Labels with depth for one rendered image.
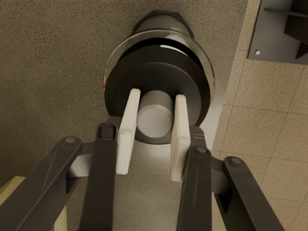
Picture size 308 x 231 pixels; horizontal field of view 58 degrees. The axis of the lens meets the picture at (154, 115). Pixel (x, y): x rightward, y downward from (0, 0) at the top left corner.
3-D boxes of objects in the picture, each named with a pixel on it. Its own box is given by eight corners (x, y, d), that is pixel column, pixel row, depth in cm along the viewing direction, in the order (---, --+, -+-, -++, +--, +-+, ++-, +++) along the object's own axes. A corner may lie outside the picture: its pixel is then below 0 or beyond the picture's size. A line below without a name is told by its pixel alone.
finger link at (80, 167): (111, 183, 15) (56, 177, 15) (123, 135, 20) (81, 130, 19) (112, 161, 14) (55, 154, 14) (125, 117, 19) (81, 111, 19)
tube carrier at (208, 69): (127, 69, 48) (100, 129, 29) (133, 2, 43) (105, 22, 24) (189, 77, 48) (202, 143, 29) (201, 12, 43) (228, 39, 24)
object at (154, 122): (107, 126, 28) (90, 165, 22) (112, 34, 24) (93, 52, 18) (196, 138, 28) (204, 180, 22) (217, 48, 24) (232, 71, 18)
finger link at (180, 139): (178, 139, 16) (191, 141, 16) (176, 93, 22) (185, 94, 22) (169, 181, 17) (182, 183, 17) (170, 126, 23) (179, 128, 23)
